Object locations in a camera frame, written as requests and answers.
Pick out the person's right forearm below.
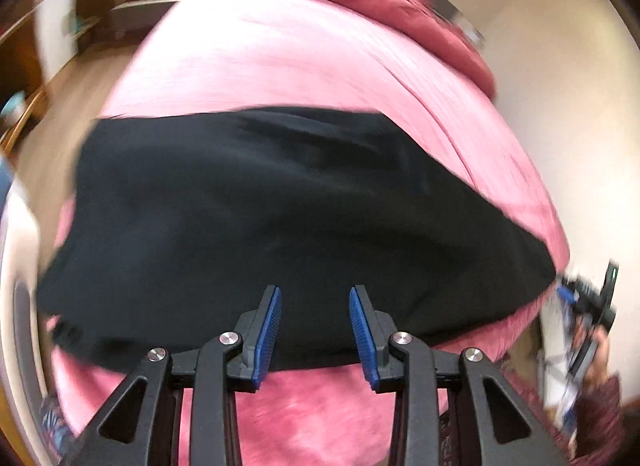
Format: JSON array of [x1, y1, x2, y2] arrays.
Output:
[[574, 373, 625, 463]]

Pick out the blue white box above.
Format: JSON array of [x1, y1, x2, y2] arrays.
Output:
[[0, 156, 68, 466]]

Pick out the black embroidered pants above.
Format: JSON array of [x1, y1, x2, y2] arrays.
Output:
[[36, 106, 558, 377]]

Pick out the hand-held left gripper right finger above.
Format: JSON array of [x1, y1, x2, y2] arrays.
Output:
[[348, 284, 571, 466]]

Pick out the pink bed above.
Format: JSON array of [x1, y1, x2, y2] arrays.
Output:
[[45, 0, 571, 466]]

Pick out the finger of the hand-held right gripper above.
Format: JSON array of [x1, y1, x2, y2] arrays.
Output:
[[557, 276, 581, 309]]

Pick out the person's right hand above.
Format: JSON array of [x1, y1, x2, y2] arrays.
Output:
[[572, 321, 615, 387]]

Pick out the red quilt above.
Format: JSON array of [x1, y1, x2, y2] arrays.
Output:
[[240, 0, 498, 101]]

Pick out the white and blue object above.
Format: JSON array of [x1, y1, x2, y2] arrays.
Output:
[[541, 296, 582, 442]]

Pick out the white cabinet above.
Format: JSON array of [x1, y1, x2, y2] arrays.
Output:
[[34, 0, 82, 85]]

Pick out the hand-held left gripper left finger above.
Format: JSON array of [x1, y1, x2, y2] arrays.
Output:
[[60, 285, 283, 466]]

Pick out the wooden desk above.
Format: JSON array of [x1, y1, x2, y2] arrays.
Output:
[[0, 83, 52, 153]]

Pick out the light blue jar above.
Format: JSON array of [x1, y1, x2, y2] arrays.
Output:
[[0, 90, 27, 123]]

